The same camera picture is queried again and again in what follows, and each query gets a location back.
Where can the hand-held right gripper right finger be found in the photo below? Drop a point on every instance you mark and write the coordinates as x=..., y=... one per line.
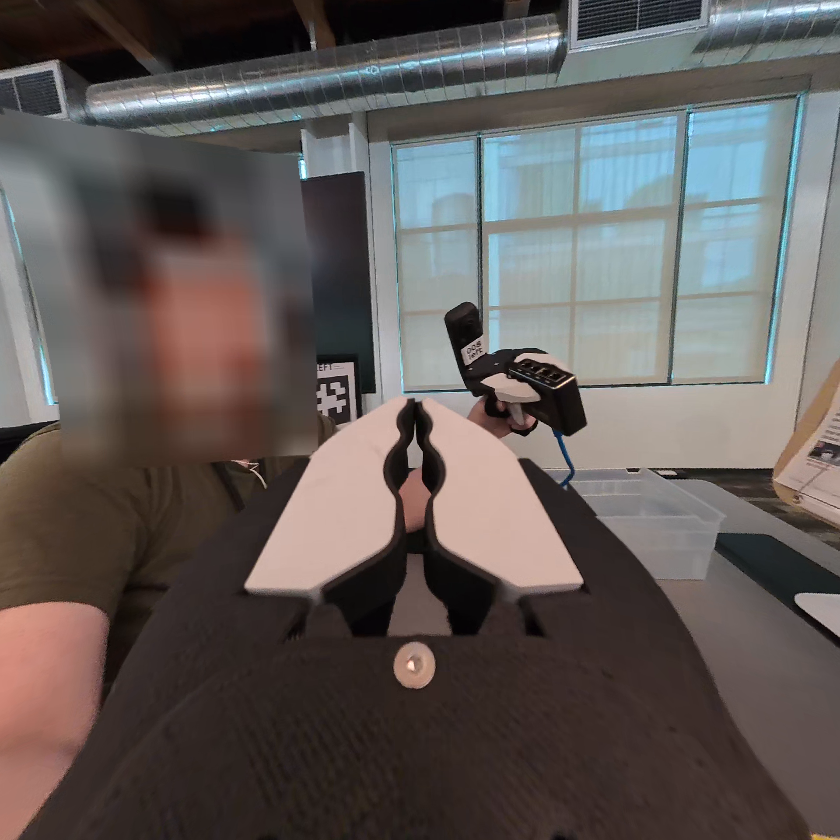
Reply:
x=499, y=518

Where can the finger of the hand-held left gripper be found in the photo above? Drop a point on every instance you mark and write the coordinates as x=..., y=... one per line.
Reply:
x=548, y=361
x=505, y=387

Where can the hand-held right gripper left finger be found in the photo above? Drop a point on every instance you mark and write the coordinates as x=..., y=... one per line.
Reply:
x=334, y=512

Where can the black ethernet switch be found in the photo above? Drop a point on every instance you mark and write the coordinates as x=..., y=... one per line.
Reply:
x=558, y=400

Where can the person's left forearm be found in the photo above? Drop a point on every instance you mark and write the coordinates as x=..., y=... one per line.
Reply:
x=413, y=502

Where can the person's left hand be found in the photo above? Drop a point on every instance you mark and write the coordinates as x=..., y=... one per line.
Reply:
x=485, y=423

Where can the black framed marker sign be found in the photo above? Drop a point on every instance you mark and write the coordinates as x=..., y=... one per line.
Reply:
x=338, y=394

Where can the clear plastic bin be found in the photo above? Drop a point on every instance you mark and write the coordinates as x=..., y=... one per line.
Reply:
x=656, y=525

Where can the dark green desk mat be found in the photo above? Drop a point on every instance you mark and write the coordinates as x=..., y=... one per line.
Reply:
x=768, y=564

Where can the instruction poster board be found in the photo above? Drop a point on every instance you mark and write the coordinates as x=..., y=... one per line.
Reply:
x=814, y=459

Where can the white stand base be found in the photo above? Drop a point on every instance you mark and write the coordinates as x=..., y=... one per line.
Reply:
x=820, y=610

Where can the white air vent grille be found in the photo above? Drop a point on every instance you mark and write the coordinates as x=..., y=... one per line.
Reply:
x=33, y=88
x=636, y=19

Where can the dark wall panel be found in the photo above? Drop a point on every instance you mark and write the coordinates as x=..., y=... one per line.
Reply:
x=338, y=275

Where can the silver round air duct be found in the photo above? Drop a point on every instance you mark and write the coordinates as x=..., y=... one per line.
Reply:
x=328, y=79

